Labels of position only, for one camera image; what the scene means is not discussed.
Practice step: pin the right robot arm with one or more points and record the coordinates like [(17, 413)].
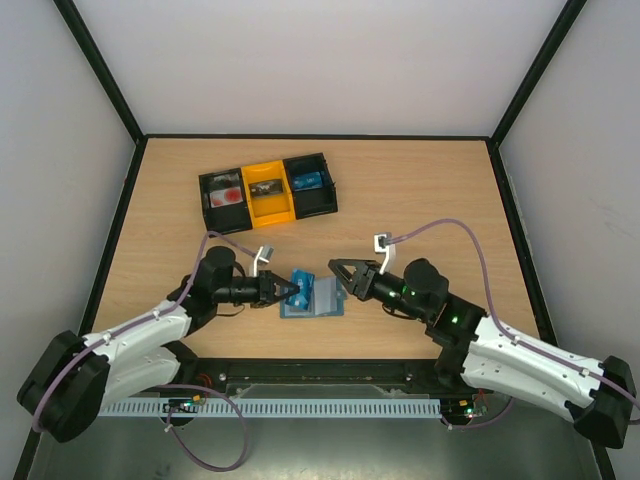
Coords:
[(596, 396)]

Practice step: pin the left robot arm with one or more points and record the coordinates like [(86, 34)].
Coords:
[(76, 377)]

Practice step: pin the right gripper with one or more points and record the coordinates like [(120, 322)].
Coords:
[(363, 279)]

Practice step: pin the black card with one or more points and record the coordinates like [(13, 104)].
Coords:
[(266, 188)]

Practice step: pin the blue card in bin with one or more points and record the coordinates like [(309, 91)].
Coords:
[(307, 181)]

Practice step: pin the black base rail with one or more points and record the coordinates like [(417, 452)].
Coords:
[(408, 376)]

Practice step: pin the right black bin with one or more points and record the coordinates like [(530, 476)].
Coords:
[(313, 190)]

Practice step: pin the left black bin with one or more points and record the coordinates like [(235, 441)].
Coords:
[(229, 219)]

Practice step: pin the yellow bin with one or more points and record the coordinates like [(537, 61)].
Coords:
[(269, 196)]

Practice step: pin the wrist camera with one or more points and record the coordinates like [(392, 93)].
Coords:
[(383, 245), (261, 258)]

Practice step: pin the black bin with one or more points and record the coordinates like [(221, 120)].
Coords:
[(229, 219), (313, 190)]

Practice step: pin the blue slotted cable duct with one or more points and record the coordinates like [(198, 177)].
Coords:
[(147, 407)]

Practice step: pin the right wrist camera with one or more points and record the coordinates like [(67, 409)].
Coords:
[(383, 245)]

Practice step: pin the red white card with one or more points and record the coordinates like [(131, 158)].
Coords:
[(224, 197)]

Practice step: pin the teal card holder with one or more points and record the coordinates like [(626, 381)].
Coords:
[(325, 298)]

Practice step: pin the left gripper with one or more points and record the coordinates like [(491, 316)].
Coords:
[(267, 281)]

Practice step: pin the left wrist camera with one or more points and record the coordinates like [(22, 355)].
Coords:
[(261, 258)]

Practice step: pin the black cage frame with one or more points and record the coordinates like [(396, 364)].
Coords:
[(568, 15)]

